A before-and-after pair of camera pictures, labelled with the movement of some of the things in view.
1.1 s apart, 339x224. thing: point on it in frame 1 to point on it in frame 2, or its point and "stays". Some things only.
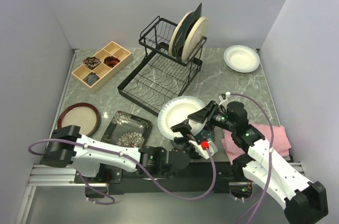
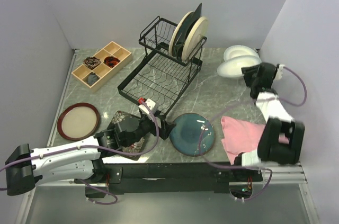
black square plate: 195,14 stays
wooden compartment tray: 97,70 stays
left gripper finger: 205,134 to 166,128
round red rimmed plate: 85,115 stays
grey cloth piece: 91,78 stays
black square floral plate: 127,131 stays
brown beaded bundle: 91,62 stays
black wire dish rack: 159,78 stays
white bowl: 176,110 to 231,67
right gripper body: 216,117 to 255,81
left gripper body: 183,142 to 146,125
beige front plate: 195,38 stays
